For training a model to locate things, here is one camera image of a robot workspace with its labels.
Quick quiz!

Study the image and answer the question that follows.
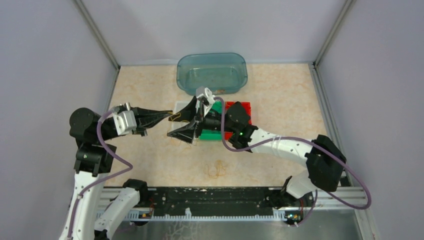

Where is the teal transparent plastic tub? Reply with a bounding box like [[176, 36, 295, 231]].
[[176, 52, 248, 96]]

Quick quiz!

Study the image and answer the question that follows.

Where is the aluminium frame rail left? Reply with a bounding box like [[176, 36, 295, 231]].
[[72, 0, 121, 101]]

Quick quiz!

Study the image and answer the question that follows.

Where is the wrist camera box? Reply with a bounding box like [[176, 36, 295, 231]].
[[195, 86, 215, 110], [111, 102, 137, 136]]

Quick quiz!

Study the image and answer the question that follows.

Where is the aluminium frame rail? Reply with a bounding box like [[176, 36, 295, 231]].
[[72, 0, 121, 101], [308, 61, 381, 240]]

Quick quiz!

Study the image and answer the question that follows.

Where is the white plastic bin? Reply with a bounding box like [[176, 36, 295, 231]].
[[174, 101, 198, 144]]

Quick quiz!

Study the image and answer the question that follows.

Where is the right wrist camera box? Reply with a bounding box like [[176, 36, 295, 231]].
[[195, 86, 215, 110]]

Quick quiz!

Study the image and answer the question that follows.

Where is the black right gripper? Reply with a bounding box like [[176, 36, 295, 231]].
[[167, 96, 236, 144]]

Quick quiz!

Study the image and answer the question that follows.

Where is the green plastic bin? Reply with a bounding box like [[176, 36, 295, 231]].
[[198, 101, 222, 141]]

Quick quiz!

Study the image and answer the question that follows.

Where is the aluminium frame rail right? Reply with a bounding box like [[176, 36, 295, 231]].
[[308, 61, 381, 240]]

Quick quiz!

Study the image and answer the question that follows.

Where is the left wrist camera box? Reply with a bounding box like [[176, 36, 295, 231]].
[[111, 102, 137, 136]]

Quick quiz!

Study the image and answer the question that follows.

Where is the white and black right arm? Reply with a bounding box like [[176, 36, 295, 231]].
[[167, 96, 346, 206]]

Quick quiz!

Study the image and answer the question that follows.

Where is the red plastic bin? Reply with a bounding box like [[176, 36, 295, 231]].
[[224, 101, 255, 143]]

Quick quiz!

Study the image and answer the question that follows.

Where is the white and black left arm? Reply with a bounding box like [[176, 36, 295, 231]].
[[60, 103, 173, 240]]

